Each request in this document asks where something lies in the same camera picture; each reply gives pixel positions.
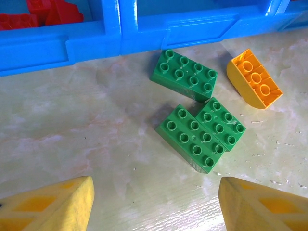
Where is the red lego brick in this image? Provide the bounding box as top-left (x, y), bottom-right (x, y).
top-left (26, 0), bottom-right (84, 26)
top-left (0, 13), bottom-right (39, 31)

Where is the curved orange lego brick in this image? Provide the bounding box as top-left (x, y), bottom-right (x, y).
top-left (226, 49), bottom-right (284, 110)

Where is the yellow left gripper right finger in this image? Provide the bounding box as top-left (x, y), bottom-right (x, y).
top-left (218, 176), bottom-right (308, 231)

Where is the green lego brick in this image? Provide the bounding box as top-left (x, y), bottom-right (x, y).
top-left (149, 49), bottom-right (218, 103)
top-left (154, 103), bottom-right (227, 174)
top-left (195, 96), bottom-right (247, 152)

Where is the blue three-compartment bin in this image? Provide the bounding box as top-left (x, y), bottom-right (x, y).
top-left (0, 0), bottom-right (308, 77)

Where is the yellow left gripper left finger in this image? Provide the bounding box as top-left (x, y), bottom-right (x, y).
top-left (0, 176), bottom-right (95, 231)

